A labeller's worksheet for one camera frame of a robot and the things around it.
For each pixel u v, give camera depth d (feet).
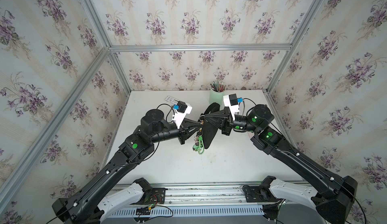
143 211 2.34
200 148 2.02
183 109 1.63
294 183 1.85
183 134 1.64
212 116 1.79
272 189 2.01
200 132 1.94
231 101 1.61
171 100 3.66
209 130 1.92
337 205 1.20
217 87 3.45
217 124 1.83
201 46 3.12
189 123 1.87
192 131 1.87
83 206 1.21
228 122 1.73
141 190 2.01
